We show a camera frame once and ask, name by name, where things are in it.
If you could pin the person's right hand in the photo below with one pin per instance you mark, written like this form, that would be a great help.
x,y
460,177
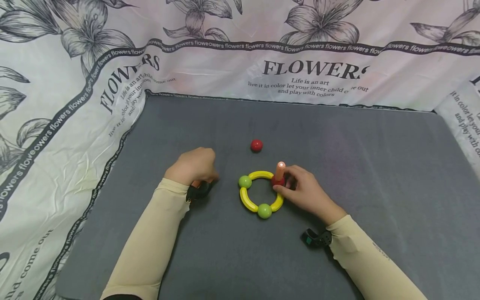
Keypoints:
x,y
311,193

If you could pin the person's left hand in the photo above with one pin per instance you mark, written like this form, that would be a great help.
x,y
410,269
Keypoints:
x,y
193,164

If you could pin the person's right thumb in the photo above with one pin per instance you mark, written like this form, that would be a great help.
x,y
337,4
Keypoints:
x,y
284,191

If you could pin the person's right fingers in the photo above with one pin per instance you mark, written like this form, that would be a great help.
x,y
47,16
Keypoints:
x,y
291,180

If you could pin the person's right index finger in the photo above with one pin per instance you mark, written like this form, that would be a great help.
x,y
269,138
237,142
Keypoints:
x,y
293,171

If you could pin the person's left fingers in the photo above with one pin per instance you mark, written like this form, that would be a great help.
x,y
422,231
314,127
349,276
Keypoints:
x,y
212,168

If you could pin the red ball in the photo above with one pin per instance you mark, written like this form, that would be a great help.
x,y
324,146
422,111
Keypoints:
x,y
277,181
256,146

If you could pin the person's right forearm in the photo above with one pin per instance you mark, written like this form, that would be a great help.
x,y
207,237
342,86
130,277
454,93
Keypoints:
x,y
367,258

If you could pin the person's left forearm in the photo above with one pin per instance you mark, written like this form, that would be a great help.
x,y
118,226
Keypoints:
x,y
150,237

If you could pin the yellow curved piece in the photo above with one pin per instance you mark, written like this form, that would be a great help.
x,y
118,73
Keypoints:
x,y
278,203
246,201
261,174

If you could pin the orange stick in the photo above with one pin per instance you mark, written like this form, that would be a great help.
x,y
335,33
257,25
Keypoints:
x,y
280,170

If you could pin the black wrist band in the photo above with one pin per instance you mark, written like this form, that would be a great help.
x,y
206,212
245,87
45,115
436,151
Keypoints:
x,y
198,191
318,238

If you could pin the green ball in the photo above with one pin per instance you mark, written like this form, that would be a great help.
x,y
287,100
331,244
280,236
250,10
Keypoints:
x,y
264,211
245,181

